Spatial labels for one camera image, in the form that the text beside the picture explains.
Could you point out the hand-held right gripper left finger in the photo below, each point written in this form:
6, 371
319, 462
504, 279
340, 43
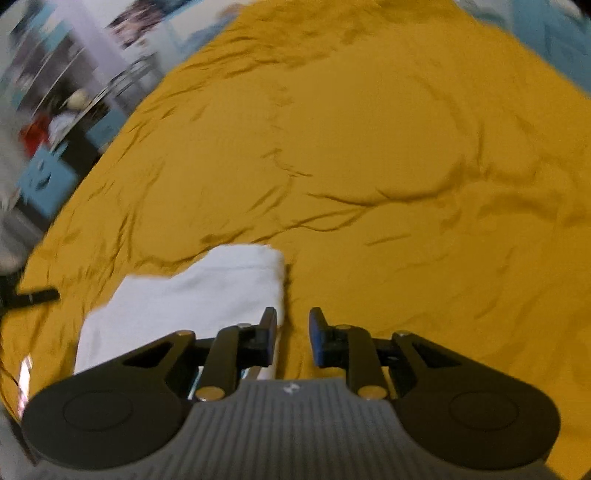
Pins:
270, 334

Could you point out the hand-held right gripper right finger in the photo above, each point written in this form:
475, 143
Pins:
317, 337

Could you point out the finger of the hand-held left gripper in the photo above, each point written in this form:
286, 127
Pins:
37, 296

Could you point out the white cloth garment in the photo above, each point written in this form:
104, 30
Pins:
194, 295

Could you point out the blue storage box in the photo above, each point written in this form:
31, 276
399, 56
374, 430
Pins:
44, 180

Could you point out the red object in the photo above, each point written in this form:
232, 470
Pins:
33, 136

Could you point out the mustard yellow bed sheet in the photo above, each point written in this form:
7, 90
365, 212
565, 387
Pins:
392, 184

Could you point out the cluttered storage shelf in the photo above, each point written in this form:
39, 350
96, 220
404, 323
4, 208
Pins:
41, 69

